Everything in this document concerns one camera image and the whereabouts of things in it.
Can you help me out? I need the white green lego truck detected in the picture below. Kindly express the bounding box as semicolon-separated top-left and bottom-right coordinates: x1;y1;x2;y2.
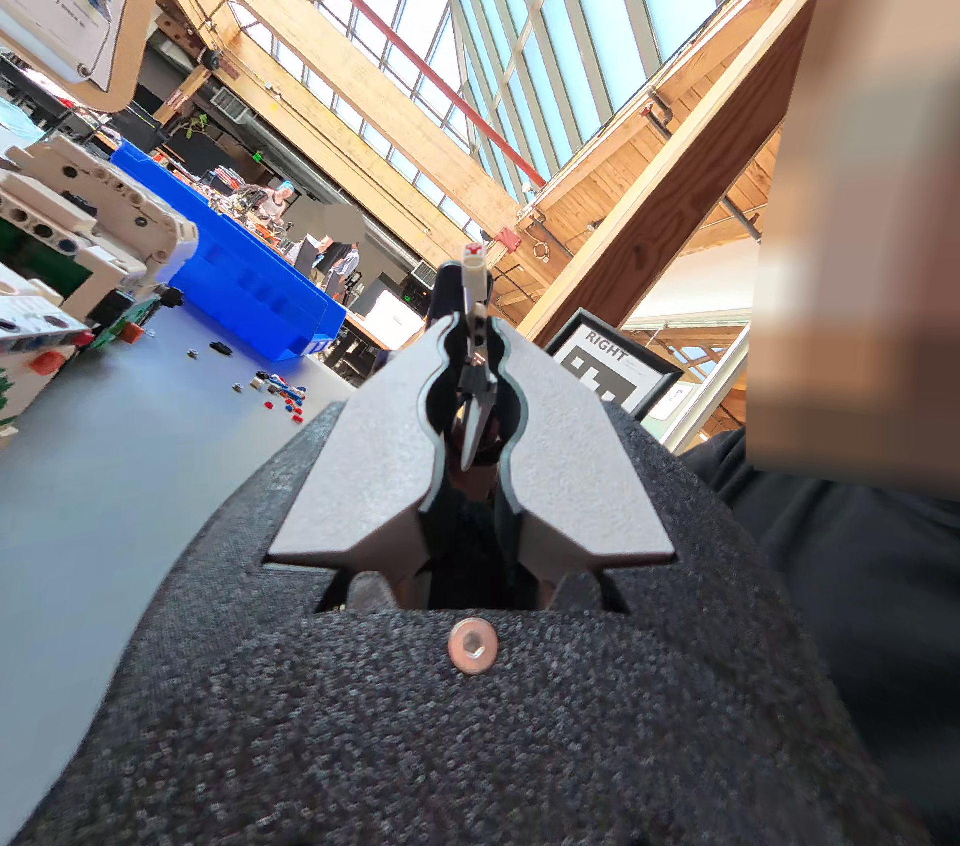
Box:
0;133;200;445

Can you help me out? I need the wooden sheet holder board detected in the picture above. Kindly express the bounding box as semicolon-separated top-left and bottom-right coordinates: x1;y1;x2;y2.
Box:
0;0;163;113

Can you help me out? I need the pile of small lego pieces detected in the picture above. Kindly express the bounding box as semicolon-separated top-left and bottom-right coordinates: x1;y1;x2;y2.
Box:
249;371;309;424

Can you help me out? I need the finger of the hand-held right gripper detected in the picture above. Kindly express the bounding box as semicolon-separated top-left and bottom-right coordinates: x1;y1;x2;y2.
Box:
452;336;502;473

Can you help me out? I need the blue plastic bin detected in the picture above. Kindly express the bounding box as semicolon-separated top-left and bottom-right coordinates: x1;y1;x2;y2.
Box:
111;139;348;363

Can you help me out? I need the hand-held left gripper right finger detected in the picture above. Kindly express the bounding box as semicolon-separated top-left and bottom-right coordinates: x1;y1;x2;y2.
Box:
489;315;678;586

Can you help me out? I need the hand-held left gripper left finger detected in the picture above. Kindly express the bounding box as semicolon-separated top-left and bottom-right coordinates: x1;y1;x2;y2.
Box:
266;312;460;583

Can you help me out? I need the red ceiling pipe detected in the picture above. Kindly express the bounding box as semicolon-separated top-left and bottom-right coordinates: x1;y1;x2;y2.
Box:
235;0;549;188

